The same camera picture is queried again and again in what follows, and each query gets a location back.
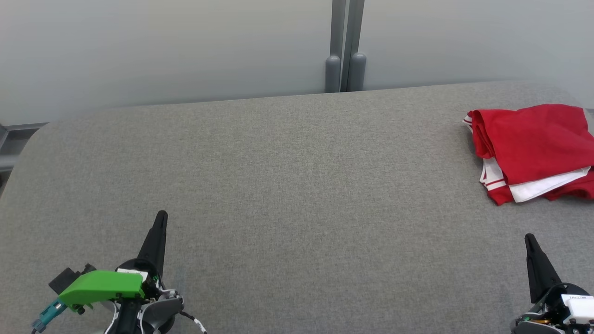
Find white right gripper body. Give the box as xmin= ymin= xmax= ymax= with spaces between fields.
xmin=534 ymin=283 xmax=594 ymax=325

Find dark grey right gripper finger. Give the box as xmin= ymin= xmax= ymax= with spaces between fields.
xmin=524 ymin=234 xmax=563 ymax=305

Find grey metal cart frame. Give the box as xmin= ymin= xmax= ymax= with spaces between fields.
xmin=0 ymin=123 xmax=48 ymax=174

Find red and white jersey shirt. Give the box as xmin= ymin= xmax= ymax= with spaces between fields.
xmin=463 ymin=104 xmax=594 ymax=203

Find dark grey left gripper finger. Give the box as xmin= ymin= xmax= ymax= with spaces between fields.
xmin=138 ymin=211 xmax=168 ymax=279

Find red shorts with white stripe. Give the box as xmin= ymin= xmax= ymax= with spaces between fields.
xmin=487 ymin=172 xmax=594 ymax=206

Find teal-plug left camera cable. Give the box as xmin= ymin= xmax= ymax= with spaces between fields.
xmin=31 ymin=298 xmax=66 ymax=334

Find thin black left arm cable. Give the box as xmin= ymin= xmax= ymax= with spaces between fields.
xmin=179 ymin=310 xmax=208 ymax=334

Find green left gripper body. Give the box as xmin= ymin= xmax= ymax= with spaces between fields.
xmin=58 ymin=258 xmax=164 ymax=314

